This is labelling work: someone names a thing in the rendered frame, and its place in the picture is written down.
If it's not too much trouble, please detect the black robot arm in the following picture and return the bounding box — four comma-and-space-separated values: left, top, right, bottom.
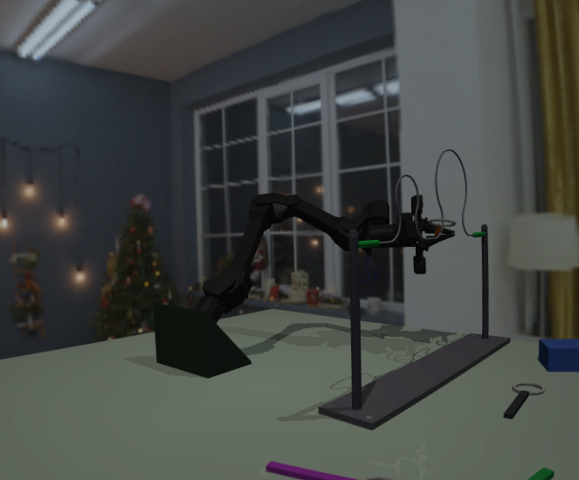
194, 193, 420, 323

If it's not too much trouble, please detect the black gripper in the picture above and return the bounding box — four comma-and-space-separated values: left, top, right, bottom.
389, 195, 454, 274

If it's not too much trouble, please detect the grey loop with black handle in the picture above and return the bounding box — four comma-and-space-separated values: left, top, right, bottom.
503, 381, 546, 419

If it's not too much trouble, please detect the purple bar with grey loop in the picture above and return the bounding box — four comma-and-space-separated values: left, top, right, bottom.
266, 461, 395, 480

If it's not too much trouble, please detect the green handle with grey loop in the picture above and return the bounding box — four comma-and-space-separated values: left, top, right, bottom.
528, 468, 554, 480

